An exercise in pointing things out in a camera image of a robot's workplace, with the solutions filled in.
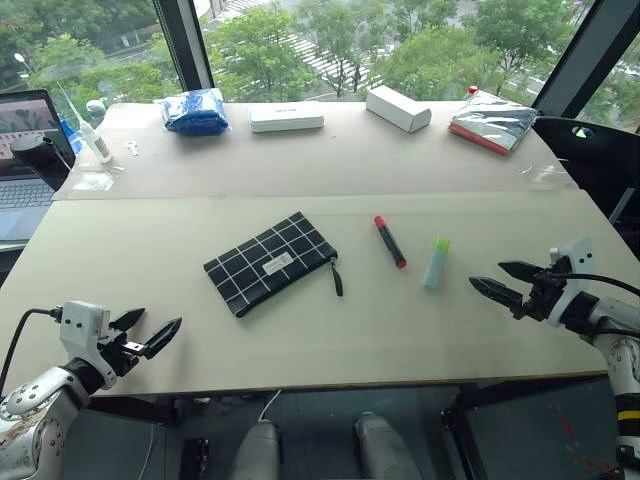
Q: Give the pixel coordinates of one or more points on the small red bottle cap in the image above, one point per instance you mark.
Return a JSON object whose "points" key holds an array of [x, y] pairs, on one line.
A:
{"points": [[473, 90]]}

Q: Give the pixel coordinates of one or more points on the black grid pencil pouch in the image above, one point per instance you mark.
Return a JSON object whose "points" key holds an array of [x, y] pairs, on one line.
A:
{"points": [[265, 262]]}

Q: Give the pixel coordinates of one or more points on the grey rounded robot foot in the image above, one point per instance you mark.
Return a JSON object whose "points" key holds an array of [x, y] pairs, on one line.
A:
{"points": [[257, 452], [382, 447]]}

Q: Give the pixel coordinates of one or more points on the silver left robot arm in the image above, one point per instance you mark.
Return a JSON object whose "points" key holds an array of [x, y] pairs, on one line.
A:
{"points": [[35, 405]]}

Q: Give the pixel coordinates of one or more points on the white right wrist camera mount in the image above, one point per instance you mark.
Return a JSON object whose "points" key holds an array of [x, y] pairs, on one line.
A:
{"points": [[580, 255]]}

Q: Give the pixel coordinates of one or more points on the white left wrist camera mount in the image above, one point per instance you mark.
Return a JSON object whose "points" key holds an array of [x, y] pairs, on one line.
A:
{"points": [[80, 325]]}

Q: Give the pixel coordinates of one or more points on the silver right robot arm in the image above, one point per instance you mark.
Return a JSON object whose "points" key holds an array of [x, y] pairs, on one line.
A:
{"points": [[620, 360]]}

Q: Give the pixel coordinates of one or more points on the black window pillar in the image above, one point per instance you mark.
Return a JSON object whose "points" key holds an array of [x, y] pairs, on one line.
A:
{"points": [[585, 55], [182, 40]]}

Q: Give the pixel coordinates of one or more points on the blue plastic bag bundle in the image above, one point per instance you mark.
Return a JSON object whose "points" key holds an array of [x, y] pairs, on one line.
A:
{"points": [[195, 112]]}

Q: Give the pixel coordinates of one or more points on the silver foil package red edge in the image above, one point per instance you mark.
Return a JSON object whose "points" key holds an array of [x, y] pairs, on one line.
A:
{"points": [[492, 122]]}

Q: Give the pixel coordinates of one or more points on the grey laptop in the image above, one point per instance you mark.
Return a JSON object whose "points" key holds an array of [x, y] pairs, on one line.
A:
{"points": [[22, 200]]}

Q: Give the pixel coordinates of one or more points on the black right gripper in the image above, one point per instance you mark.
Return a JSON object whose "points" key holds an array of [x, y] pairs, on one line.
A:
{"points": [[542, 295]]}

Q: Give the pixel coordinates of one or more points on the black floor stand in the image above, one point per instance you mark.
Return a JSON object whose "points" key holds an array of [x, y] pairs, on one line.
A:
{"points": [[196, 460]]}

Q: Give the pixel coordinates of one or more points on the white nozzle glue tube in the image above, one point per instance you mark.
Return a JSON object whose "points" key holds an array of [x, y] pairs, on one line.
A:
{"points": [[95, 140]]}

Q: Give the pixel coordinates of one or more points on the white cardboard carton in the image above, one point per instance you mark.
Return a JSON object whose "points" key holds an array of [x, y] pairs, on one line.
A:
{"points": [[397, 107]]}

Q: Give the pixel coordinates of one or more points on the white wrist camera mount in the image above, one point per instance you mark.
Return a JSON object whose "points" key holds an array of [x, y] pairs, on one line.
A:
{"points": [[80, 325], [580, 255]]}

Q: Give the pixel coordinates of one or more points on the black cylindrical device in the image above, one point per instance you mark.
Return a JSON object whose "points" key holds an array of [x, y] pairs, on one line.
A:
{"points": [[42, 160]]}

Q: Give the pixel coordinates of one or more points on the teal round object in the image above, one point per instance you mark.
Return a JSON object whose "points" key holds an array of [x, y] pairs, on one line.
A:
{"points": [[96, 106]]}

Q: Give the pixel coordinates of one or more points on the green capped highlighter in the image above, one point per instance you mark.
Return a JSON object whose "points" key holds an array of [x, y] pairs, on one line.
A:
{"points": [[436, 265]]}

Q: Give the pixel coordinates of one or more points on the clear plastic bag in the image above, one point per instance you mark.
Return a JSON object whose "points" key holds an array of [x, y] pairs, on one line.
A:
{"points": [[93, 182]]}

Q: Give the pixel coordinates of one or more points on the black marker with red cap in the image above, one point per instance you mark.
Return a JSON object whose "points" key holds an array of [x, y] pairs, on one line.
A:
{"points": [[391, 245]]}

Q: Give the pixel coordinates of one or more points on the clear tape scrap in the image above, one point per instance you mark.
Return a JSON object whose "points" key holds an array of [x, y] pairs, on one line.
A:
{"points": [[542, 172]]}

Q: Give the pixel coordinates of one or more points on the flat white box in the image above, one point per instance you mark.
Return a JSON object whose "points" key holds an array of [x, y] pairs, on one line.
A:
{"points": [[286, 117]]}

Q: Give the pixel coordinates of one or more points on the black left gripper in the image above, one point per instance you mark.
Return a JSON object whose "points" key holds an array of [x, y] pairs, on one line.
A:
{"points": [[122, 350]]}

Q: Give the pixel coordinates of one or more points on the small white plastic piece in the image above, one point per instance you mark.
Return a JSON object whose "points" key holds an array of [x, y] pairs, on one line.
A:
{"points": [[132, 148]]}

